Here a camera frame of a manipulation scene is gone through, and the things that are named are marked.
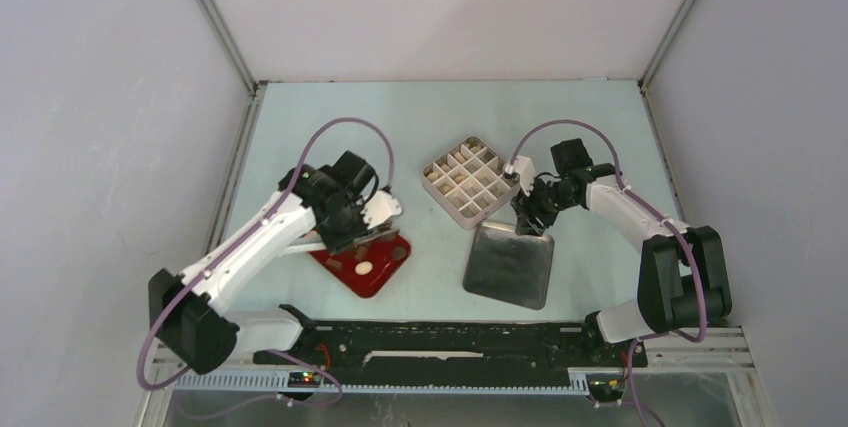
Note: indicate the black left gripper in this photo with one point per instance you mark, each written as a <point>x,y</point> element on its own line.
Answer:
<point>332,240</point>

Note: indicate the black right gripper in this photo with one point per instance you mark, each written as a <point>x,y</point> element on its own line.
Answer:
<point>527,210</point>

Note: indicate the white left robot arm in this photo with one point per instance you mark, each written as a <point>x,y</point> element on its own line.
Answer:
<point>321,208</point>

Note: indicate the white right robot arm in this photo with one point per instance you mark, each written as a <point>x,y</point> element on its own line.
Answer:
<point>682,276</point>

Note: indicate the brown bar chocolate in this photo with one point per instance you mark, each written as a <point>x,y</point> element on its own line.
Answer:
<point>334,264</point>

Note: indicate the white oval chocolate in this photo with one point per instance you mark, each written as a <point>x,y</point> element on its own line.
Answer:
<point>363,268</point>

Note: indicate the round dark chocolate piece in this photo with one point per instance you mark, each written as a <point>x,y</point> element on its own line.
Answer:
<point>399,253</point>

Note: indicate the red rectangular tray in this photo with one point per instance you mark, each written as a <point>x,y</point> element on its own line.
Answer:
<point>379,254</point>

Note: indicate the silver metal tin lid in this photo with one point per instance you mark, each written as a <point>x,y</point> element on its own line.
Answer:
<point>508,267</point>

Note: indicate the pink tin with white dividers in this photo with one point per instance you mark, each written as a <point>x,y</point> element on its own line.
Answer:
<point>468,182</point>

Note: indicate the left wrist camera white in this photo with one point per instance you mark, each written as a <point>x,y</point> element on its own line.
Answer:
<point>381,208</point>

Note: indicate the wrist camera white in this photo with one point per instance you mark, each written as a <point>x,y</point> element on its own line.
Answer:
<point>381,208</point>
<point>521,169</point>

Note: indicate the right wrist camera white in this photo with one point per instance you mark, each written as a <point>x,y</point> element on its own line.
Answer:
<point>521,169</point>

